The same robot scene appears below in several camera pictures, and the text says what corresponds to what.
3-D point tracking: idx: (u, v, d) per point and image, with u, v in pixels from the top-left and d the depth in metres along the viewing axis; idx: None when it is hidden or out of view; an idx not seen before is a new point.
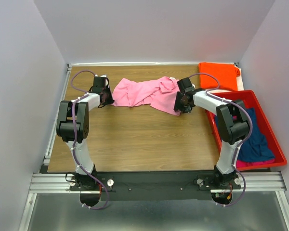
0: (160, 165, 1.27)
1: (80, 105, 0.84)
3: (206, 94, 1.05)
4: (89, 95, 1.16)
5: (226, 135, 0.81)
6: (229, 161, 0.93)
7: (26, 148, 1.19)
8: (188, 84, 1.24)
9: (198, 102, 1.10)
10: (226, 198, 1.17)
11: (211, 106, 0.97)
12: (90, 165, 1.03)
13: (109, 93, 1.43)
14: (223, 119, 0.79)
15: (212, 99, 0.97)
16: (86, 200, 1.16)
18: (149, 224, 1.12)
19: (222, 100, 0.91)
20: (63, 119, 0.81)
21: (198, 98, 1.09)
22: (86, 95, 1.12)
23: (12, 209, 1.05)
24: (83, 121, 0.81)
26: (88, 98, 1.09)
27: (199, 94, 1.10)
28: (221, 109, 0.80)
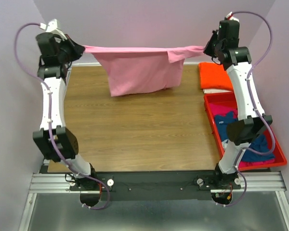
0: (160, 165, 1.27)
1: (58, 132, 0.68)
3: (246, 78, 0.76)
4: (45, 79, 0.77)
5: (233, 136, 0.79)
6: (230, 161, 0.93)
7: (26, 148, 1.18)
8: (232, 33, 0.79)
9: (229, 74, 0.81)
10: (226, 198, 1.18)
11: (239, 102, 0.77)
12: (88, 167, 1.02)
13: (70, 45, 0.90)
14: (240, 129, 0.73)
15: (245, 97, 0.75)
16: (86, 200, 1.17)
18: (149, 224, 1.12)
19: (256, 110, 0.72)
20: (48, 150, 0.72)
21: (235, 72, 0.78)
22: (48, 87, 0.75)
23: (12, 209, 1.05)
24: (71, 146, 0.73)
26: (54, 93, 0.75)
27: (241, 66, 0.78)
28: (246, 124, 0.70)
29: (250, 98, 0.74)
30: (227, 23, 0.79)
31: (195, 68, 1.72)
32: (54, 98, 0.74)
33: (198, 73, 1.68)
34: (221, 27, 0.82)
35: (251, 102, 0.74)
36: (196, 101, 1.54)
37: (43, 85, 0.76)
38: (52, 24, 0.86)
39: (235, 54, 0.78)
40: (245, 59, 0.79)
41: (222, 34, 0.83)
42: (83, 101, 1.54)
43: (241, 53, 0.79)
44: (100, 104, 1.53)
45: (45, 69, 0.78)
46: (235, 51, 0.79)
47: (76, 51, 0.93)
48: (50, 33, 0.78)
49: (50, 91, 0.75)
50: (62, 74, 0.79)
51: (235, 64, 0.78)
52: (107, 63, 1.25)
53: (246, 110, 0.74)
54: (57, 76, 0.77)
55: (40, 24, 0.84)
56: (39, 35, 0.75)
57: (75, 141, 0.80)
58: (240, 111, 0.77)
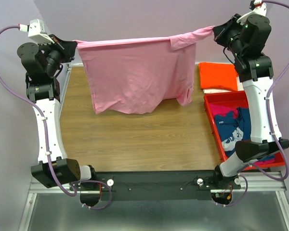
0: (160, 165, 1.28)
1: (59, 162, 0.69)
3: (266, 98, 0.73)
4: (37, 101, 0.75)
5: (245, 155, 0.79)
6: (231, 166, 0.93)
7: (26, 148, 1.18)
8: (257, 41, 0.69)
9: (247, 90, 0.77)
10: (226, 198, 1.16)
11: (256, 121, 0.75)
12: (88, 170, 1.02)
13: (57, 48, 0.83)
14: (254, 152, 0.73)
15: (263, 119, 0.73)
16: (86, 200, 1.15)
18: (148, 224, 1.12)
19: (272, 134, 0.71)
20: (50, 181, 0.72)
21: (253, 89, 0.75)
22: (43, 111, 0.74)
23: (12, 208, 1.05)
24: (72, 173, 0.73)
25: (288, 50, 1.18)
26: (49, 119, 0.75)
27: (260, 82, 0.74)
28: (260, 149, 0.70)
29: (268, 120, 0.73)
30: (255, 26, 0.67)
31: (194, 68, 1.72)
32: (49, 124, 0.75)
33: (198, 73, 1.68)
34: (248, 27, 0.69)
35: (269, 125, 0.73)
36: (196, 101, 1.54)
37: (36, 110, 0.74)
38: (34, 27, 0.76)
39: (256, 66, 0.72)
40: (267, 72, 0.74)
41: (244, 37, 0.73)
42: (83, 101, 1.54)
43: (263, 64, 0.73)
44: None
45: (36, 89, 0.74)
46: (256, 63, 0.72)
47: (66, 53, 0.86)
48: (33, 45, 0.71)
49: (45, 117, 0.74)
50: (55, 92, 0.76)
51: (255, 80, 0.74)
52: (98, 61, 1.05)
53: (262, 132, 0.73)
54: (50, 97, 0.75)
55: (20, 26, 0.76)
56: (21, 53, 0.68)
57: (76, 166, 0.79)
58: (255, 132, 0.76)
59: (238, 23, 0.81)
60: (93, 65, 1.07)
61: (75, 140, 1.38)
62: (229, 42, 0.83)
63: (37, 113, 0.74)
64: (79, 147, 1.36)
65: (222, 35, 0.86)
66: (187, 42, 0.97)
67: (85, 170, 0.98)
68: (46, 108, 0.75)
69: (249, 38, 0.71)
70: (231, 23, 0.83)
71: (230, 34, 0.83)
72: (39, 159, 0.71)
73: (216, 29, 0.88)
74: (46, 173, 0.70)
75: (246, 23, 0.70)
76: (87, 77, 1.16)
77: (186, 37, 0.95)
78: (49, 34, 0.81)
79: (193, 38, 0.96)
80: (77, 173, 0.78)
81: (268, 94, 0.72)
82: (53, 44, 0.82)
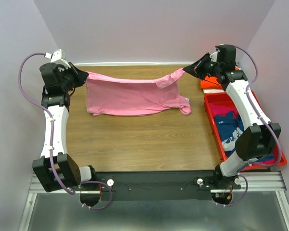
0: (160, 165, 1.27)
1: (58, 160, 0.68)
3: (245, 92, 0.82)
4: (49, 107, 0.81)
5: (243, 149, 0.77)
6: (231, 166, 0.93)
7: (26, 147, 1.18)
8: (229, 58, 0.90)
9: (229, 92, 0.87)
10: (226, 198, 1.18)
11: (243, 112, 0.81)
12: (88, 170, 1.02)
13: (71, 73, 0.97)
14: (249, 139, 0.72)
15: (248, 107, 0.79)
16: (86, 200, 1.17)
18: (149, 224, 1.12)
19: (260, 117, 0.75)
20: (49, 180, 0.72)
21: (233, 89, 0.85)
22: (52, 115, 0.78)
23: (12, 208, 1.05)
24: (72, 174, 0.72)
25: (287, 49, 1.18)
26: (57, 120, 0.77)
27: (237, 83, 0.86)
28: (253, 132, 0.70)
29: (253, 108, 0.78)
30: (224, 48, 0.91)
31: None
32: (56, 126, 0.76)
33: None
34: (220, 51, 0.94)
35: (255, 111, 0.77)
36: (196, 102, 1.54)
37: (46, 113, 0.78)
38: (56, 54, 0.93)
39: (231, 74, 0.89)
40: (242, 78, 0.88)
41: (219, 58, 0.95)
42: (83, 101, 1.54)
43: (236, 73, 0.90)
44: None
45: (49, 99, 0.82)
46: (231, 72, 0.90)
47: (79, 78, 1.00)
48: (54, 64, 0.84)
49: (53, 118, 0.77)
50: (65, 102, 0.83)
51: (231, 81, 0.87)
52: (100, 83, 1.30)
53: (250, 117, 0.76)
54: (60, 103, 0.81)
55: (45, 55, 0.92)
56: (43, 68, 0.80)
57: (77, 170, 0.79)
58: (245, 122, 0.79)
59: (210, 57, 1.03)
60: (91, 92, 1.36)
61: (75, 139, 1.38)
62: (207, 70, 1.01)
63: (47, 117, 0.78)
64: (79, 147, 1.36)
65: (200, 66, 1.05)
66: (168, 83, 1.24)
67: (85, 170, 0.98)
68: (56, 111, 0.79)
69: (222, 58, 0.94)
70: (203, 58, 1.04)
71: (206, 66, 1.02)
72: (42, 154, 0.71)
73: (188, 68, 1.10)
74: (45, 171, 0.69)
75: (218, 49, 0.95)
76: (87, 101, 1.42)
77: (166, 80, 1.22)
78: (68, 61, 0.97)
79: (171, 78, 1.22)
80: (77, 177, 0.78)
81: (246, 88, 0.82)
82: (69, 69, 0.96)
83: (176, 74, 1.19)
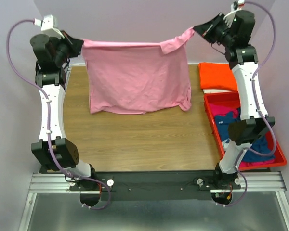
0: (160, 165, 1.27)
1: (57, 142, 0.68)
3: (252, 79, 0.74)
4: (44, 86, 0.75)
5: (235, 135, 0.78)
6: (230, 161, 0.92)
7: (26, 147, 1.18)
8: (245, 32, 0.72)
9: (235, 73, 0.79)
10: (226, 198, 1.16)
11: (243, 99, 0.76)
12: (88, 168, 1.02)
13: (66, 43, 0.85)
14: (243, 128, 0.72)
15: (250, 96, 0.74)
16: (86, 200, 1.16)
18: (149, 224, 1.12)
19: (258, 110, 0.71)
20: (48, 161, 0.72)
21: (240, 72, 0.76)
22: (47, 95, 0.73)
23: (12, 207, 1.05)
24: (71, 156, 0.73)
25: (287, 49, 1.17)
26: (53, 101, 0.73)
27: (246, 65, 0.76)
28: (248, 123, 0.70)
29: (254, 99, 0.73)
30: (241, 19, 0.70)
31: (194, 68, 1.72)
32: (52, 109, 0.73)
33: (198, 73, 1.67)
34: (236, 21, 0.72)
35: (255, 103, 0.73)
36: (196, 102, 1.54)
37: (41, 93, 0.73)
38: (47, 21, 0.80)
39: (242, 53, 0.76)
40: (252, 59, 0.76)
41: (234, 29, 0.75)
42: (83, 101, 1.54)
43: (247, 52, 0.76)
44: None
45: (44, 76, 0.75)
46: (243, 50, 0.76)
47: (74, 49, 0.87)
48: (45, 36, 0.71)
49: (49, 99, 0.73)
50: (61, 81, 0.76)
51: (241, 63, 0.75)
52: (98, 55, 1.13)
53: (248, 109, 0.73)
54: (55, 83, 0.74)
55: (34, 21, 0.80)
56: (32, 41, 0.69)
57: (75, 150, 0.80)
58: (243, 111, 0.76)
59: (224, 20, 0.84)
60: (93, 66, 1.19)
61: (75, 139, 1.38)
62: (218, 37, 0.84)
63: (42, 97, 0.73)
64: (79, 147, 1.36)
65: (210, 32, 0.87)
66: (175, 46, 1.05)
67: (85, 170, 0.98)
68: (51, 91, 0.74)
69: (237, 31, 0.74)
70: (216, 20, 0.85)
71: (217, 32, 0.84)
72: (40, 136, 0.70)
73: (197, 28, 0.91)
74: (45, 153, 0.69)
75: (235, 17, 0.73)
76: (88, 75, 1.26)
77: (173, 41, 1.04)
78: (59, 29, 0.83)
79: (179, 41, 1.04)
80: (76, 158, 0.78)
81: (253, 75, 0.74)
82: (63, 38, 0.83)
83: (185, 35, 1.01)
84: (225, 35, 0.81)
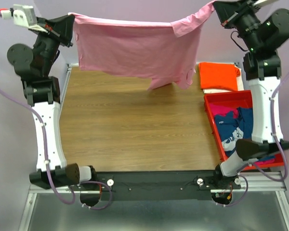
0: (160, 165, 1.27)
1: (58, 173, 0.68)
3: (271, 98, 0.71)
4: (35, 104, 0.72)
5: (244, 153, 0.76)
6: (232, 168, 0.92)
7: (26, 148, 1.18)
8: (274, 43, 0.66)
9: (252, 88, 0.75)
10: (226, 198, 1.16)
11: (259, 120, 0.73)
12: (88, 170, 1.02)
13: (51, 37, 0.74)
14: (254, 150, 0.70)
15: (267, 119, 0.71)
16: (86, 200, 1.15)
18: (149, 224, 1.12)
19: (273, 135, 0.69)
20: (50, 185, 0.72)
21: (259, 89, 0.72)
22: (41, 117, 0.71)
23: (12, 207, 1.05)
24: (72, 180, 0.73)
25: (287, 49, 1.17)
26: (48, 126, 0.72)
27: (267, 81, 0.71)
28: (261, 147, 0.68)
29: (270, 121, 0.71)
30: (276, 27, 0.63)
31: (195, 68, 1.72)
32: (48, 131, 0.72)
33: (198, 72, 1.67)
34: (269, 25, 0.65)
35: (270, 126, 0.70)
36: (196, 101, 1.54)
37: (34, 114, 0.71)
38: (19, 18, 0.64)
39: (264, 65, 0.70)
40: (274, 73, 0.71)
41: (262, 33, 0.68)
42: (83, 101, 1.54)
43: (270, 64, 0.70)
44: (99, 104, 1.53)
45: (34, 91, 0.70)
46: (265, 62, 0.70)
47: (63, 39, 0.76)
48: (26, 48, 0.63)
49: (44, 122, 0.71)
50: (54, 94, 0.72)
51: (261, 78, 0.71)
52: (93, 30, 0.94)
53: (263, 132, 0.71)
54: (49, 101, 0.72)
55: (2, 14, 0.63)
56: (12, 60, 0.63)
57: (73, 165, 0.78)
58: (256, 132, 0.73)
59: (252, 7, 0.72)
60: (85, 39, 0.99)
61: (75, 139, 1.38)
62: (241, 31, 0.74)
63: (36, 119, 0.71)
64: (79, 147, 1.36)
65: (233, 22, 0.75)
66: (190, 27, 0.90)
67: (85, 170, 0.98)
68: (46, 112, 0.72)
69: (267, 36, 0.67)
70: (243, 6, 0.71)
71: (243, 23, 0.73)
72: (38, 166, 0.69)
73: (218, 5, 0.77)
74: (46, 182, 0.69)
75: (269, 20, 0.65)
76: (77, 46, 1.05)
77: (189, 22, 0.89)
78: (42, 20, 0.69)
79: (194, 20, 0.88)
80: (76, 175, 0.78)
81: (273, 95, 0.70)
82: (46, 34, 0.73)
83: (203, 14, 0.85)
84: (250, 34, 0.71)
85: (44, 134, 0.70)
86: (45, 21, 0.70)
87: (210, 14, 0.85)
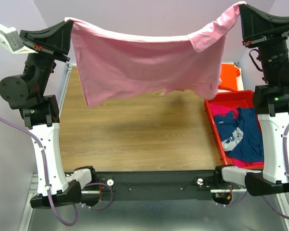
0: (160, 165, 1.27)
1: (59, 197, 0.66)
3: (284, 137, 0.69)
4: (33, 126, 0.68)
5: (254, 190, 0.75)
6: (234, 178, 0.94)
7: (26, 148, 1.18)
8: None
9: (262, 122, 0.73)
10: (226, 198, 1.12)
11: (271, 160, 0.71)
12: (88, 173, 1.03)
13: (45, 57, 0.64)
14: (266, 191, 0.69)
15: (280, 159, 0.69)
16: (86, 200, 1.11)
18: (149, 224, 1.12)
19: (287, 175, 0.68)
20: None
21: (270, 126, 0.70)
22: (40, 140, 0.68)
23: (12, 207, 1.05)
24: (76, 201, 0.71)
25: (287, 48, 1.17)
26: (47, 148, 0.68)
27: (278, 117, 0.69)
28: (273, 188, 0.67)
29: (283, 160, 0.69)
30: None
31: None
32: (48, 154, 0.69)
33: None
34: None
35: (283, 165, 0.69)
36: (196, 102, 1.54)
37: (32, 138, 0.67)
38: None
39: (274, 101, 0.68)
40: (285, 107, 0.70)
41: (284, 77, 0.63)
42: (83, 101, 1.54)
43: (281, 101, 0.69)
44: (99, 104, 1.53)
45: (32, 112, 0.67)
46: (276, 98, 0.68)
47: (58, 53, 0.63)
48: (19, 82, 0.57)
49: (43, 146, 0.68)
50: (53, 114, 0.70)
51: (271, 114, 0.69)
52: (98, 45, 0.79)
53: (276, 172, 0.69)
54: (48, 123, 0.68)
55: None
56: (6, 96, 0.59)
57: (78, 186, 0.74)
58: (267, 169, 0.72)
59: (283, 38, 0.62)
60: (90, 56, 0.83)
61: (75, 139, 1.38)
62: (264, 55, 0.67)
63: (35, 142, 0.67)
64: (79, 147, 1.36)
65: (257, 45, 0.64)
66: (214, 37, 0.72)
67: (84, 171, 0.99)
68: (45, 135, 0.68)
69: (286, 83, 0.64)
70: (277, 31, 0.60)
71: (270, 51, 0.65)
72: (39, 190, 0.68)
73: (245, 17, 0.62)
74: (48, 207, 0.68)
75: None
76: (78, 68, 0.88)
77: (210, 31, 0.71)
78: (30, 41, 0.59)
79: (220, 29, 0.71)
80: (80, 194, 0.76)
81: (285, 133, 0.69)
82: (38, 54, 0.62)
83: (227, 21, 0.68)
84: (272, 64, 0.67)
85: (44, 158, 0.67)
86: (33, 40, 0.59)
87: (236, 18, 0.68)
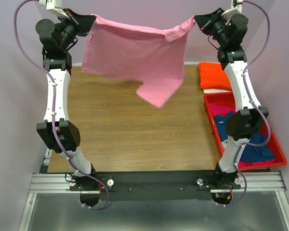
0: (160, 165, 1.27)
1: (60, 123, 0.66)
3: (243, 74, 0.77)
4: (51, 70, 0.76)
5: (231, 130, 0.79)
6: (229, 158, 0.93)
7: (26, 147, 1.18)
8: (236, 36, 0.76)
9: (228, 71, 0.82)
10: (226, 198, 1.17)
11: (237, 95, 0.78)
12: (88, 165, 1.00)
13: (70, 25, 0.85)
14: (237, 120, 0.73)
15: (242, 89, 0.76)
16: (86, 200, 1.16)
18: (148, 224, 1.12)
19: (251, 101, 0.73)
20: (52, 142, 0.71)
21: (231, 70, 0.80)
22: (53, 79, 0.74)
23: (12, 207, 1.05)
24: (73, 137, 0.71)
25: (286, 48, 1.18)
26: (59, 86, 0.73)
27: (237, 63, 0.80)
28: (242, 113, 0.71)
29: (247, 91, 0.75)
30: (235, 26, 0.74)
31: (195, 67, 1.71)
32: (58, 92, 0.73)
33: (198, 73, 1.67)
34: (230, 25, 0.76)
35: (247, 95, 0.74)
36: (196, 102, 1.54)
37: (48, 77, 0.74)
38: (50, 1, 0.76)
39: (231, 54, 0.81)
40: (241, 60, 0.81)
41: (228, 31, 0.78)
42: (83, 102, 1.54)
43: (236, 56, 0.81)
44: (99, 104, 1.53)
45: (51, 60, 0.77)
46: (232, 51, 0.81)
47: (81, 28, 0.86)
48: (50, 22, 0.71)
49: (55, 83, 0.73)
50: (67, 66, 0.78)
51: (231, 62, 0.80)
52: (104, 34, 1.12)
53: (242, 100, 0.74)
54: (62, 68, 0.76)
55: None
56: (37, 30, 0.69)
57: (77, 131, 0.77)
58: (237, 105, 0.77)
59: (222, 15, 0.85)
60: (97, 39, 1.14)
61: None
62: (214, 33, 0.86)
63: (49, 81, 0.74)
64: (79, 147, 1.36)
65: (208, 26, 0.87)
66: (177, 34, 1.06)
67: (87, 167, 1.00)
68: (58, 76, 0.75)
69: (230, 34, 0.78)
70: (216, 16, 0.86)
71: (215, 27, 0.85)
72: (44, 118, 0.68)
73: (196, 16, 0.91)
74: (49, 133, 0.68)
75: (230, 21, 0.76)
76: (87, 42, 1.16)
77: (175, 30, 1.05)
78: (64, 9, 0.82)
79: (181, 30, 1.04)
80: (78, 139, 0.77)
81: (244, 70, 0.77)
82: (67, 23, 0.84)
83: (187, 24, 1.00)
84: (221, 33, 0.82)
85: (54, 91, 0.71)
86: (69, 11, 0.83)
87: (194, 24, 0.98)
